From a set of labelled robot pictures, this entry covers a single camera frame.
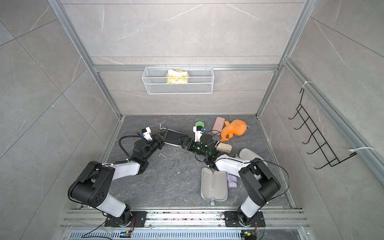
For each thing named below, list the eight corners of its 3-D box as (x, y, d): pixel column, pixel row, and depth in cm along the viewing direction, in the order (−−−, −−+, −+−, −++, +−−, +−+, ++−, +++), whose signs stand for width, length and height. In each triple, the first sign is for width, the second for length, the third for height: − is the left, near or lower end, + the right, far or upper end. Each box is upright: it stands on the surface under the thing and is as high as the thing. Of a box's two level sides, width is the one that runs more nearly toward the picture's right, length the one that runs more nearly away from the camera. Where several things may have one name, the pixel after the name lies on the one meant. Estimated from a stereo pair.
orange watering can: (222, 142, 106) (223, 135, 100) (214, 130, 113) (215, 123, 107) (245, 133, 111) (248, 127, 105) (237, 123, 118) (239, 116, 112)
